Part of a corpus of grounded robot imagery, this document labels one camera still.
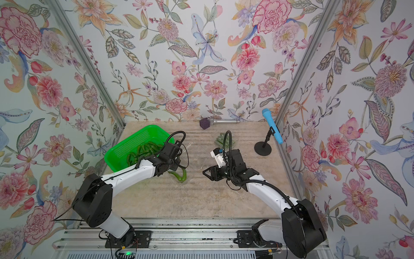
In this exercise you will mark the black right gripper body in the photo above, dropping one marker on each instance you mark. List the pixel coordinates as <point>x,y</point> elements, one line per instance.
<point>227,172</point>

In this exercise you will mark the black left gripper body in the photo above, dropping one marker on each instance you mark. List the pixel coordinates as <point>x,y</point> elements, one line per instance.
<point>174,163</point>

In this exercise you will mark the curved green pepper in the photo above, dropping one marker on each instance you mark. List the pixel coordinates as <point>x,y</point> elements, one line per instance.
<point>142,151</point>

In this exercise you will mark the clear pepper clamshell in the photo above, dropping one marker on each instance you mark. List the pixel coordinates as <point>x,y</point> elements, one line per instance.
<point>224,141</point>

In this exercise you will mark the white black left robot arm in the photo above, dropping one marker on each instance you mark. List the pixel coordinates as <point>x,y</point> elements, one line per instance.
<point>93,202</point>

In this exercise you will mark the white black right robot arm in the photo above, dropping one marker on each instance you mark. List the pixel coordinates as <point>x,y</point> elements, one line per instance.
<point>299,227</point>

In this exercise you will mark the black microphone stand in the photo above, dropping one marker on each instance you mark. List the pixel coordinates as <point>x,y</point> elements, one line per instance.
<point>263,148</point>

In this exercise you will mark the green plastic basket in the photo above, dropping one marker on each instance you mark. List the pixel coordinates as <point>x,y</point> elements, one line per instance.
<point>116,157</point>

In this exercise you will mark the blue microphone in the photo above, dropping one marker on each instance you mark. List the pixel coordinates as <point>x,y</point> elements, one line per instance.
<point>268,117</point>

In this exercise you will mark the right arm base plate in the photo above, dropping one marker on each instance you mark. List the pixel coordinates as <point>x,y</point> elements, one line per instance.
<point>251,239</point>

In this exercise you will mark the aluminium rail frame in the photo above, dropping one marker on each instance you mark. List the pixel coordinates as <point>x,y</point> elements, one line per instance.
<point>165,238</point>

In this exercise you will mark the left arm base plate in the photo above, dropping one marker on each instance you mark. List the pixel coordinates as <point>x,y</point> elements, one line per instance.
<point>129,239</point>

